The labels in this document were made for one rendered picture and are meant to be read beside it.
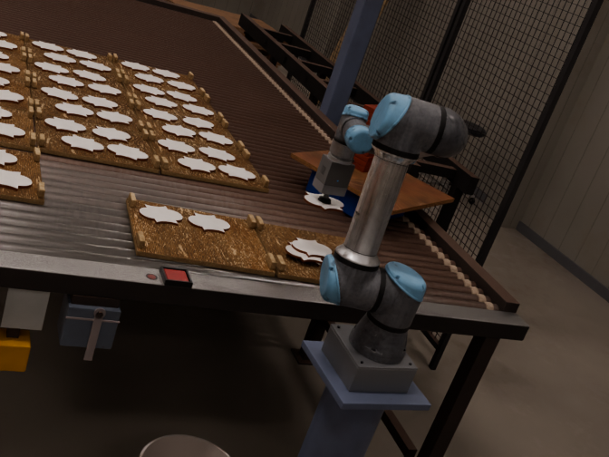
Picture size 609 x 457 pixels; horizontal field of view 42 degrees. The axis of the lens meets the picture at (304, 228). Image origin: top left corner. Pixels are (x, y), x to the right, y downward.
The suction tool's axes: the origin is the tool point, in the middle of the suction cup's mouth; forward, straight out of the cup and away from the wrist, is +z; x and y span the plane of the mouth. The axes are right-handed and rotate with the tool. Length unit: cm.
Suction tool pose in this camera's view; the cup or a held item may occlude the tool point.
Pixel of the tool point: (323, 204)
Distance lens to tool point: 243.3
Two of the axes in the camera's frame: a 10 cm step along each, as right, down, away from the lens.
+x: 4.1, 4.7, -7.8
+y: -8.6, -0.9, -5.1
